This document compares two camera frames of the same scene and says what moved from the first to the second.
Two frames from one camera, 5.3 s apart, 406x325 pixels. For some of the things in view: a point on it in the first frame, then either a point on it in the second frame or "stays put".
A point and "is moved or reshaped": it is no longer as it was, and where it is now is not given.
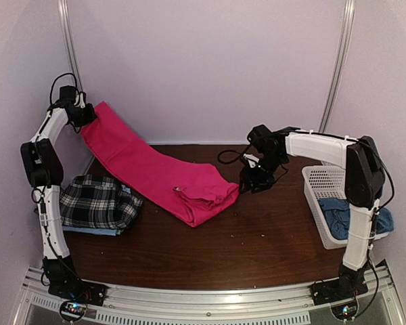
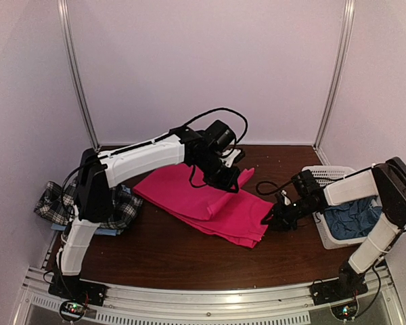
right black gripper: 250,179 → 279,217
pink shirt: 193,189 is moved or reshaped
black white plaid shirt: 97,202 stays put
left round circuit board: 72,310 stays put
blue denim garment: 335,212 stays put
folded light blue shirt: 97,231 stays put
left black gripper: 92,116 → 231,181
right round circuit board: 346,310 stays put
